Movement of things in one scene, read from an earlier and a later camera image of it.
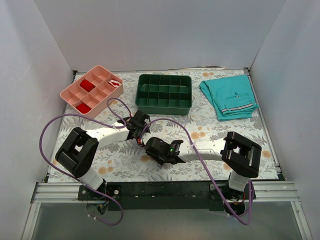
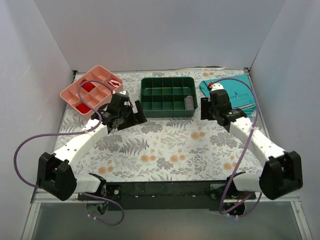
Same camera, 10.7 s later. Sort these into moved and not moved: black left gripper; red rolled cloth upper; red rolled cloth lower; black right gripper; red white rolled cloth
Moved: black left gripper; black right gripper
Not moved: red rolled cloth lower; red white rolled cloth; red rolled cloth upper
